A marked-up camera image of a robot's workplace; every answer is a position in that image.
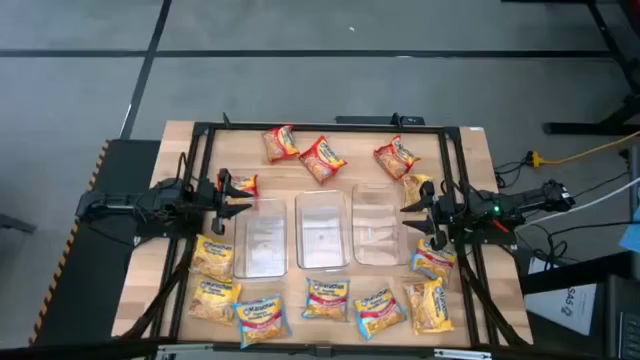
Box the clear plastic bin with label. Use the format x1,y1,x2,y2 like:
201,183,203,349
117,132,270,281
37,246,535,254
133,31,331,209
232,198,289,280

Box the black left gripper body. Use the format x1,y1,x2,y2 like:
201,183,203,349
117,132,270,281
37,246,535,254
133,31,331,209
197,168,232,236

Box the black floor stand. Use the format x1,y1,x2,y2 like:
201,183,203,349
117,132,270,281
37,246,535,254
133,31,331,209
499,0,640,136

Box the yellow extension cord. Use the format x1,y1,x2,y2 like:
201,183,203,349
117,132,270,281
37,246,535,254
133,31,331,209
529,130,640,169

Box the blue-edged Maruchan ramen pack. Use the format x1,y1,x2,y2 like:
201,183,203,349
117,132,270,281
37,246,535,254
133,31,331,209
232,293,293,350
353,284,408,341
300,277,351,323
409,237,458,286

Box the black aluminium table frame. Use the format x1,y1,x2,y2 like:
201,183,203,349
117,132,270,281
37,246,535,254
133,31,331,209
112,112,534,351

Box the silver metal bracket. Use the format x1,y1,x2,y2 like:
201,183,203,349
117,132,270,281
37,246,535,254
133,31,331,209
433,348,494,360

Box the white cable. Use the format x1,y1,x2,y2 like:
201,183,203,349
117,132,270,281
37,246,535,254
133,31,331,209
514,177,640,229

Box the white paper sheet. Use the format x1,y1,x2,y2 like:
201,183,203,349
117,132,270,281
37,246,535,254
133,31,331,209
523,257,599,336

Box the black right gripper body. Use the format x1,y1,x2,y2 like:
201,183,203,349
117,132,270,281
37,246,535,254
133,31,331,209
424,180,466,251

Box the black equipment case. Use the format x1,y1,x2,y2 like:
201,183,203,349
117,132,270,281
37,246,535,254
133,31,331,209
597,273,640,360

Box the black platform with hazard stripes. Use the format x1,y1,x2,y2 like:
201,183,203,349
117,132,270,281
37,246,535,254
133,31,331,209
28,138,162,347

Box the yellow Maruchan ramen pack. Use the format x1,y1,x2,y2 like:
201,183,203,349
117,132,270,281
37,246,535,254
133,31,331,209
190,233,236,284
402,277,456,336
187,277,243,327
401,173,435,209

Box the black mounting bar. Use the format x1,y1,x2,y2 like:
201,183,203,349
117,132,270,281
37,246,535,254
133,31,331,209
334,114,426,126

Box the dark furniture foot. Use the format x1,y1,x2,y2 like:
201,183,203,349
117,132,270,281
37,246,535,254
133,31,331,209
0,213,37,235

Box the blue sheet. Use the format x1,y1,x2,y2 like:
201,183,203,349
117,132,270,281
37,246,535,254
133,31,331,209
618,207,640,254

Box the black floor cable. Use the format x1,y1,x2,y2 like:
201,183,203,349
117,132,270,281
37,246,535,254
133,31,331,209
517,219,640,266

